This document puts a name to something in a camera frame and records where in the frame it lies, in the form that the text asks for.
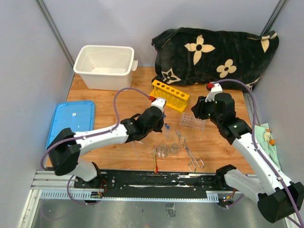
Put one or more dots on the white plastic bin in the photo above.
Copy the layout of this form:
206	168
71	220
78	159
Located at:
106	67

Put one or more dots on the clear plastic tube rack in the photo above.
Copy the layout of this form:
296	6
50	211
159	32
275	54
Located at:
188	120

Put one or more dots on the blue plastic lid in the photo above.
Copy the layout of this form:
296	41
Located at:
79	116

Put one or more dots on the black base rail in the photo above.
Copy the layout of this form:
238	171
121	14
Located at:
150	185

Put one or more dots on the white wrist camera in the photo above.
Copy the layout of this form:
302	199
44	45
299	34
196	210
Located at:
214	89
159	103

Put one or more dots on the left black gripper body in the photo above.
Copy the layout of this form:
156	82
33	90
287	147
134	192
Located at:
157	128

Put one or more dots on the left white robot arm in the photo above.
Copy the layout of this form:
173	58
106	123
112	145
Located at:
66	148

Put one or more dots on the clear plastic pipette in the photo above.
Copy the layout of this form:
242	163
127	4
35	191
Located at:
136	152

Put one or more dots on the yellow test tube rack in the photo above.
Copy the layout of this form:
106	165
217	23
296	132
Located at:
175	99

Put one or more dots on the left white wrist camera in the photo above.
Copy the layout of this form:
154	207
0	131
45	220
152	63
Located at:
159	103

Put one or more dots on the green cartoon cloth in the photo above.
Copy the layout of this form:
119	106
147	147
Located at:
264	138

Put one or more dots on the metal crucible tongs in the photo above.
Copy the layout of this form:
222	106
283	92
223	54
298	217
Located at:
194	163

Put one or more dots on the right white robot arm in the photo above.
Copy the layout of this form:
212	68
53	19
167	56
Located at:
275	194

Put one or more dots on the glass conical flask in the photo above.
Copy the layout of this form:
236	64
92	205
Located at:
161	150

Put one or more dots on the small glass beaker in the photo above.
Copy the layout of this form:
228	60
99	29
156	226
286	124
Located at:
174	149

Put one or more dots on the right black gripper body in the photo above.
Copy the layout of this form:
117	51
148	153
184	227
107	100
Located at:
205	110

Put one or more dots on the black floral blanket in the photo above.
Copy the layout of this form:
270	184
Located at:
190	56

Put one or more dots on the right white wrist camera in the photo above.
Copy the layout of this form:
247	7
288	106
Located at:
214	89

